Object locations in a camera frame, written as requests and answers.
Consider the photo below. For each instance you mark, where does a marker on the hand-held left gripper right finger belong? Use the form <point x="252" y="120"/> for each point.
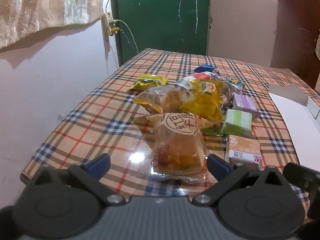
<point x="218" y="166"/>

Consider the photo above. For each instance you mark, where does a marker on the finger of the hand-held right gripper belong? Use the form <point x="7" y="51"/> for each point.
<point x="302" y="178"/>

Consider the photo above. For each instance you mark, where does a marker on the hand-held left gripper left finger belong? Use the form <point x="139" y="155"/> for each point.
<point x="100" y="164"/>

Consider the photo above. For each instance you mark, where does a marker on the clear pastry packet round label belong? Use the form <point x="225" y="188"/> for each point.
<point x="175" y="150"/>

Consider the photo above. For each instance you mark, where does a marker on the green wafer packet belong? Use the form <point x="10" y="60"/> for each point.
<point x="212" y="131"/>
<point x="236" y="121"/>

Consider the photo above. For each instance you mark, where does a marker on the white cardboard box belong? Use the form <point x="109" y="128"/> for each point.
<point x="292" y="120"/>

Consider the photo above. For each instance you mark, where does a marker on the large yellow snack bag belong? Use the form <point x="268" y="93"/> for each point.
<point x="202" y="100"/>

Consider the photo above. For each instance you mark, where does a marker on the clear bread packet orange edge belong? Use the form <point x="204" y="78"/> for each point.
<point x="165" y="97"/>

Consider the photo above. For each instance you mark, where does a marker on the clear snack packet red label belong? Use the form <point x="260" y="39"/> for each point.
<point x="200" y="75"/>

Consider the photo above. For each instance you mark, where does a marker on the blue snack packet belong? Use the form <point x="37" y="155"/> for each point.
<point x="205" y="68"/>

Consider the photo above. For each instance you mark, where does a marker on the plaid tablecloth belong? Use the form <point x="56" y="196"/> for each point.
<point x="75" y="120"/>

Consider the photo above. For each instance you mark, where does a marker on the purple wafer packet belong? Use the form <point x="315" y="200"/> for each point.
<point x="245" y="103"/>

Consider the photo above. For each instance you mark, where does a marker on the dark green snack packet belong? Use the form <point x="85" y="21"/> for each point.
<point x="236" y="82"/>

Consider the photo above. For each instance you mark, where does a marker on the small yellow snack packet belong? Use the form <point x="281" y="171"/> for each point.
<point x="147" y="82"/>

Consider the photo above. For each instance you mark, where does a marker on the white hanging cloth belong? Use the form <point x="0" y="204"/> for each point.
<point x="317" y="46"/>

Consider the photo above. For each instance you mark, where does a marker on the brown wooden door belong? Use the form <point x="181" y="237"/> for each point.
<point x="295" y="30"/>

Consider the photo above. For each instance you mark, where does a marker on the green cabinet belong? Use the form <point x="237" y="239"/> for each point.
<point x="155" y="17"/>

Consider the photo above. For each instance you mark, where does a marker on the beige patterned curtain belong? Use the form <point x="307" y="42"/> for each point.
<point x="37" y="5"/>

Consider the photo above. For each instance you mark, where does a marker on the cream wall socket strip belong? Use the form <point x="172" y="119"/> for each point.
<point x="107" y="22"/>

